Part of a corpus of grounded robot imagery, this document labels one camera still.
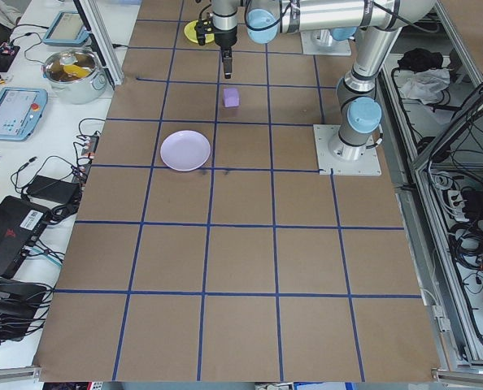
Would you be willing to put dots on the purple foam block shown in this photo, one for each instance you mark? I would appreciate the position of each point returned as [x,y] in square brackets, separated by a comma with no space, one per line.
[231,97]

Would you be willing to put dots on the yellow round plate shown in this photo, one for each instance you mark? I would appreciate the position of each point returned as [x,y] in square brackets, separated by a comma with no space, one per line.
[189,31]

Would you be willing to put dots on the steel pot with lid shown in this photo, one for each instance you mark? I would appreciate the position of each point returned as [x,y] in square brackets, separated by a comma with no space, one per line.
[72,79]

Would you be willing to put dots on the light blue teach pendant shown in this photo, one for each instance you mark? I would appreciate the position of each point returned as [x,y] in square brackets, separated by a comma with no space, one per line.
[66,28]
[11,113]

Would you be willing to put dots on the black power strip red plugs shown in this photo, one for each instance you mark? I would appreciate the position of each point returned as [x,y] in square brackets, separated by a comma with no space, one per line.
[86,156]

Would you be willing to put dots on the black crumpled cloth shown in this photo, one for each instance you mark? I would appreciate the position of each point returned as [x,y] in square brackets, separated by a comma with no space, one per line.
[420,59]

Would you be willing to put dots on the white crumpled cloth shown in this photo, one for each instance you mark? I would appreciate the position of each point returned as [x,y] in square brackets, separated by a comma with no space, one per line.
[426,87]

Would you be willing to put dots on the black power adapter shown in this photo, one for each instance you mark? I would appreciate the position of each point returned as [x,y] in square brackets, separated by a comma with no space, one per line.
[52,187]

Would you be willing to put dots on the white power strip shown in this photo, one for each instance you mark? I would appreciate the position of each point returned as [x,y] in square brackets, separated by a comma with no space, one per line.
[457,205]

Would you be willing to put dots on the black laptop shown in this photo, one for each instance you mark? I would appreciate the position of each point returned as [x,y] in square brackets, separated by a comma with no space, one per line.
[5,235]

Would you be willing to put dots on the black electronic device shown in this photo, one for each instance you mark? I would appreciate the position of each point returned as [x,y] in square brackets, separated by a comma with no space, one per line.
[14,308]

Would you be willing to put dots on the white square base plate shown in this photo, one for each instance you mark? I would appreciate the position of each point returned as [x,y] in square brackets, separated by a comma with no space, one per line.
[327,48]
[363,164]

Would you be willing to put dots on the aluminium frame post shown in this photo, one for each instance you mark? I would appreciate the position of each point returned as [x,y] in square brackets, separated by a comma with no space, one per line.
[103,44]

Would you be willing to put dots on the V-shaped metal bar frame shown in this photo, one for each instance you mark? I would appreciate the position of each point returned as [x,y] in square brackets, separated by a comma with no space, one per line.
[449,183]

